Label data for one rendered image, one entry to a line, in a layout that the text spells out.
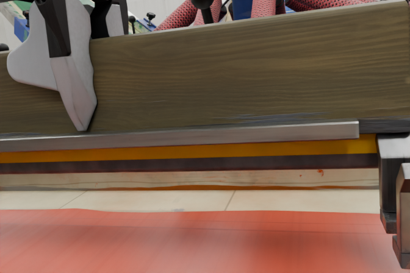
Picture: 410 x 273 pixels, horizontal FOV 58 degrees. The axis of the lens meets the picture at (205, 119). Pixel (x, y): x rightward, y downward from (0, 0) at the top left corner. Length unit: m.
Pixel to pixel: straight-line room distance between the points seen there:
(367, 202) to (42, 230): 0.27
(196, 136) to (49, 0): 0.12
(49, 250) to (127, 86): 0.14
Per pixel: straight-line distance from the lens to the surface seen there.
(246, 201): 0.34
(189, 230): 0.30
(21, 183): 0.48
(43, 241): 0.33
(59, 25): 0.25
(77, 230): 0.34
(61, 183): 0.45
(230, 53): 0.24
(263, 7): 0.79
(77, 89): 0.26
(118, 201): 0.38
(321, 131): 0.22
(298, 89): 0.23
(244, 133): 0.23
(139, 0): 4.79
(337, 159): 0.25
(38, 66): 0.28
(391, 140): 0.24
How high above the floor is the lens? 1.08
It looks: 9 degrees down
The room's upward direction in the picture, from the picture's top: 6 degrees counter-clockwise
